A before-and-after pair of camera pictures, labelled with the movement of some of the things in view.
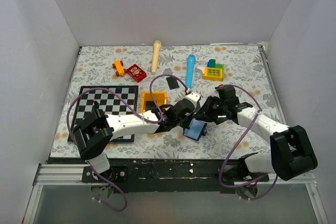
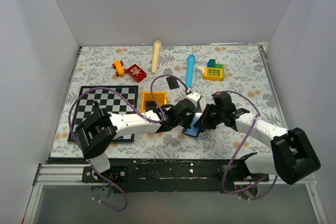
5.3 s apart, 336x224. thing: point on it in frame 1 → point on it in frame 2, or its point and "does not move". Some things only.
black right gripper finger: [203, 116] → [200, 124]
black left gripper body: [179, 123] does not move
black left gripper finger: [187, 121] does not move
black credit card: [172, 83] does not move
